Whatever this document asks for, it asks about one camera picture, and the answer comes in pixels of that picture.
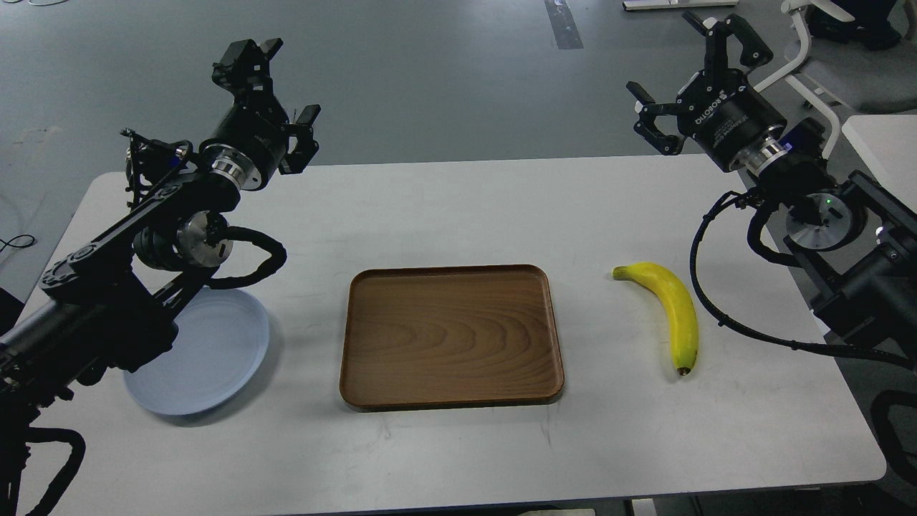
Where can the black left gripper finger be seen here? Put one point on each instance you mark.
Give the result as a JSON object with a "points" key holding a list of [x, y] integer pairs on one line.
{"points": [[306, 147], [245, 69]]}

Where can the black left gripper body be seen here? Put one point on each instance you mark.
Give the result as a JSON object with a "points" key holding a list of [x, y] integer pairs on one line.
{"points": [[251, 142]]}

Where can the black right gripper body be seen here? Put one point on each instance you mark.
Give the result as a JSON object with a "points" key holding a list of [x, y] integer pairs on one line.
{"points": [[724, 114]]}

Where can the light blue plate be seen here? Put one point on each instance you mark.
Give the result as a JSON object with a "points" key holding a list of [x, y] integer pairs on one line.
{"points": [[222, 341]]}

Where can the yellow banana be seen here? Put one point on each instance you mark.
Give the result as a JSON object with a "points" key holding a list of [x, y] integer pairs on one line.
{"points": [[676, 301]]}

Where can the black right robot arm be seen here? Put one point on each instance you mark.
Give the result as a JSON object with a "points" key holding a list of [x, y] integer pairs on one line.
{"points": [[853, 239]]}

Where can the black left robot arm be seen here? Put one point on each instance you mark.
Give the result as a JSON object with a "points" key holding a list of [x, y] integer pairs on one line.
{"points": [[113, 303]]}

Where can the white office chair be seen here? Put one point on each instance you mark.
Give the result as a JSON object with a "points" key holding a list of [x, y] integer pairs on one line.
{"points": [[868, 82]]}

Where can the white side table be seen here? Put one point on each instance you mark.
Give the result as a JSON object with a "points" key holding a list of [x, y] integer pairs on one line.
{"points": [[887, 145]]}

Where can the brown wooden tray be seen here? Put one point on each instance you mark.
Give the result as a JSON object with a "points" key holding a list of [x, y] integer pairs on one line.
{"points": [[450, 337]]}

